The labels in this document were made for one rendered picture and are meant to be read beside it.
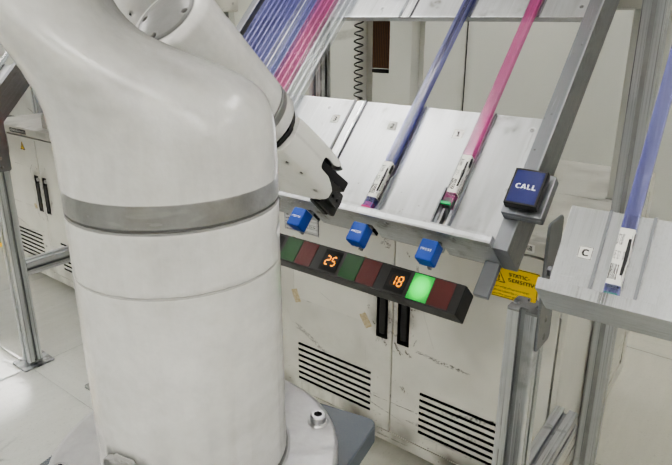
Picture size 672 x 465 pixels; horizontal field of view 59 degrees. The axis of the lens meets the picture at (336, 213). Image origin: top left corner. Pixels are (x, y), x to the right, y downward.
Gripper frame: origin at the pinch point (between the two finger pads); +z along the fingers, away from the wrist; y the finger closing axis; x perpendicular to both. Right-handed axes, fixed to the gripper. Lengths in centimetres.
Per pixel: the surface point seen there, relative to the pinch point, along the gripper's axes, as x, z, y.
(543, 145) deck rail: 17.5, 9.0, 20.5
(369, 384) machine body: -13, 69, -20
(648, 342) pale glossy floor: 40, 151, 22
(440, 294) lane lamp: -4.7, 11.1, 14.3
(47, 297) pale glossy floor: -30, 80, -161
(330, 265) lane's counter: -5.3, 11.1, -2.8
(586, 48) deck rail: 33.9, 9.4, 21.1
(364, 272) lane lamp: -4.8, 11.1, 2.8
